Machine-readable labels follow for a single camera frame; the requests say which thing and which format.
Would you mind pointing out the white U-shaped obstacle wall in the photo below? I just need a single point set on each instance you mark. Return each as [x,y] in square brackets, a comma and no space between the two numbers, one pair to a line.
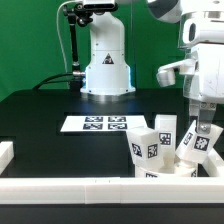
[111,190]

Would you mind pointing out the white tag sheet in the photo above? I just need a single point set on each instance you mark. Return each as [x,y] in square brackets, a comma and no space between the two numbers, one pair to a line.
[102,123]

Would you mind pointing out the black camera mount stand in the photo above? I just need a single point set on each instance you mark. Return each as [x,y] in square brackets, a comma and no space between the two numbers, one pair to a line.
[76,16]

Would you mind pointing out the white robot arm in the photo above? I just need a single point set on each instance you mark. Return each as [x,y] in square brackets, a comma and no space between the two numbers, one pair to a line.
[106,75]

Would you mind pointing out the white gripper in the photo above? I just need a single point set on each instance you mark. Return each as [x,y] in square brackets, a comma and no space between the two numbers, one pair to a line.
[202,67]

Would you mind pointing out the white camera on stand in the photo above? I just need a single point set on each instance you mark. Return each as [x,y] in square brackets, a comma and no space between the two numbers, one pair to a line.
[100,5]

